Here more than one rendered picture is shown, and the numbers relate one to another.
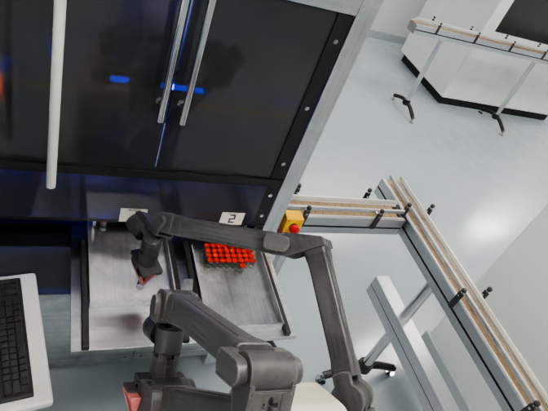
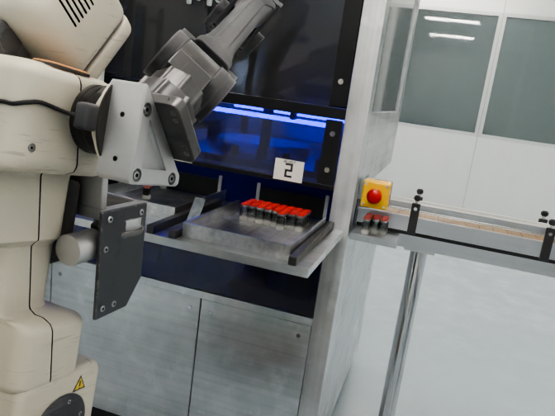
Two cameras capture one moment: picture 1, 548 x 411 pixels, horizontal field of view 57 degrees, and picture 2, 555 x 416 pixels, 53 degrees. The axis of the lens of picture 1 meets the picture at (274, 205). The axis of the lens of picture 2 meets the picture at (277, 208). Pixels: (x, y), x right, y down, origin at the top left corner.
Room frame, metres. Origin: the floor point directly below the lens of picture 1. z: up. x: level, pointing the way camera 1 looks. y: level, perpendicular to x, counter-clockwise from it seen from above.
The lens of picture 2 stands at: (0.27, -1.00, 1.24)
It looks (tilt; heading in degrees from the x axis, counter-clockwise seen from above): 12 degrees down; 47
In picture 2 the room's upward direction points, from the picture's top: 8 degrees clockwise
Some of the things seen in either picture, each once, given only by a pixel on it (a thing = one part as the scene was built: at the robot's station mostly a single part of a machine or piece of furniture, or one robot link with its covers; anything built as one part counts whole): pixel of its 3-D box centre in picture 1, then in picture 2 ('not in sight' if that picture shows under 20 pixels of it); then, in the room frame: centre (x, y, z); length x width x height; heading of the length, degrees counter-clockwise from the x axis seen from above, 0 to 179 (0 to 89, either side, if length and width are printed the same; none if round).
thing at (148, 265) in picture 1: (148, 256); not in sight; (0.98, 0.28, 1.06); 0.10 x 0.07 x 0.07; 47
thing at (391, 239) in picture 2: not in sight; (376, 234); (1.52, -0.07, 0.87); 0.14 x 0.13 x 0.02; 32
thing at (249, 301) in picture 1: (235, 285); (259, 226); (1.15, 0.01, 0.90); 0.34 x 0.26 x 0.04; 31
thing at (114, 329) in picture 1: (182, 281); (204, 220); (1.10, 0.18, 0.87); 0.70 x 0.48 x 0.02; 122
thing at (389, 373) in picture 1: (360, 369); not in sight; (1.70, -0.77, 0.07); 0.50 x 0.08 x 0.14; 122
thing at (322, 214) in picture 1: (334, 210); (476, 229); (1.75, -0.25, 0.92); 0.69 x 0.15 x 0.16; 122
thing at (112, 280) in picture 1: (130, 260); (161, 195); (1.07, 0.36, 0.90); 0.34 x 0.26 x 0.04; 32
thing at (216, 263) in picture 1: (230, 264); (271, 217); (1.23, 0.06, 0.90); 0.18 x 0.02 x 0.05; 121
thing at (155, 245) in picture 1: (150, 241); not in sight; (0.98, 0.28, 1.12); 0.07 x 0.06 x 0.07; 57
